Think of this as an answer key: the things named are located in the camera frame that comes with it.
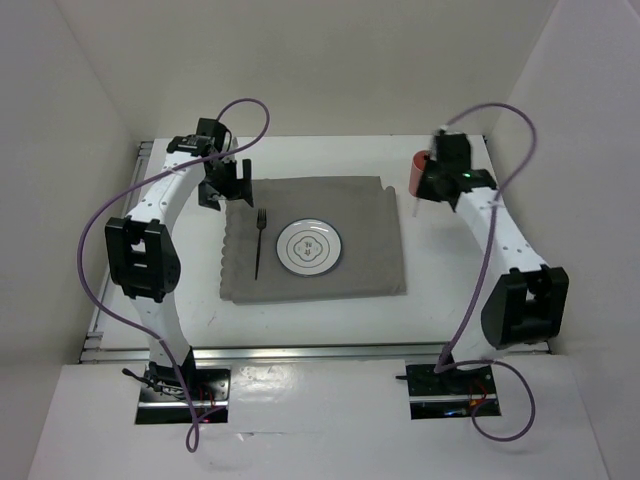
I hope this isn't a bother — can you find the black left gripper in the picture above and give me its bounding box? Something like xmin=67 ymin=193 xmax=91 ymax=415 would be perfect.
xmin=198 ymin=158 xmax=252 ymax=212

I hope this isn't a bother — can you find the pink plastic cup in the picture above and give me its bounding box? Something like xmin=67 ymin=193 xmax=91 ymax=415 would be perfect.
xmin=408 ymin=150 xmax=430 ymax=197

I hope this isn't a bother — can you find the silver table knife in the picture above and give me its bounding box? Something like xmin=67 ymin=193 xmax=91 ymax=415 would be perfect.
xmin=412 ymin=197 xmax=421 ymax=218

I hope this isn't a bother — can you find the black fork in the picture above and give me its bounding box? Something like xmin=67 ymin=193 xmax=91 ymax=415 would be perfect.
xmin=254 ymin=208 xmax=267 ymax=280

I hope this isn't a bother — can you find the grey cloth placemat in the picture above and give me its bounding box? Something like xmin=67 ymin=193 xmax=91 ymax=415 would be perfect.
xmin=220 ymin=176 xmax=407 ymax=305

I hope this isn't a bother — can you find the white plate blue rim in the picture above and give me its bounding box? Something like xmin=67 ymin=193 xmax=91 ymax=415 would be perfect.
xmin=275 ymin=218 xmax=344 ymax=278

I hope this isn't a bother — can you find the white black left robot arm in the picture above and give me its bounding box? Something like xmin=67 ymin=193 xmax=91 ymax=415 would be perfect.
xmin=105 ymin=118 xmax=254 ymax=399

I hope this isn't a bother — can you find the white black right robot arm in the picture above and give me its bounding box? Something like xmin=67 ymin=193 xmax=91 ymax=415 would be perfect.
xmin=416 ymin=129 xmax=569 ymax=392

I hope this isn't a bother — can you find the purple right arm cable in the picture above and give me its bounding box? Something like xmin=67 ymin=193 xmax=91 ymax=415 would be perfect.
xmin=433 ymin=102 xmax=539 ymax=442

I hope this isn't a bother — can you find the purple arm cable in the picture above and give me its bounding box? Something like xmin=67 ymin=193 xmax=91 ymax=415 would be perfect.
xmin=433 ymin=102 xmax=539 ymax=442
xmin=79 ymin=97 xmax=274 ymax=454

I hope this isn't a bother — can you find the aluminium table frame rail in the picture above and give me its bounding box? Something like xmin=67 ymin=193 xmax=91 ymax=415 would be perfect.
xmin=78 ymin=139 xmax=551 ymax=363

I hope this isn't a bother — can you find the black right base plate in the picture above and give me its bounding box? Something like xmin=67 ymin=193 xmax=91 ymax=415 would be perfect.
xmin=396 ymin=364 xmax=501 ymax=420

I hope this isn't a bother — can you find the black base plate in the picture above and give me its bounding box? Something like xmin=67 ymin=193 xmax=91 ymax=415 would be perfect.
xmin=396 ymin=364 xmax=501 ymax=420
xmin=134 ymin=363 xmax=235 ymax=425

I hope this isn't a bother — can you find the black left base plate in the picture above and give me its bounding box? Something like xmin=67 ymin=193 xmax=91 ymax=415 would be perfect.
xmin=134 ymin=363 xmax=235 ymax=425

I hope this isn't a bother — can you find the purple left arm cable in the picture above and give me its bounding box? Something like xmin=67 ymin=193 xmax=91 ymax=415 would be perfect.
xmin=79 ymin=97 xmax=274 ymax=454

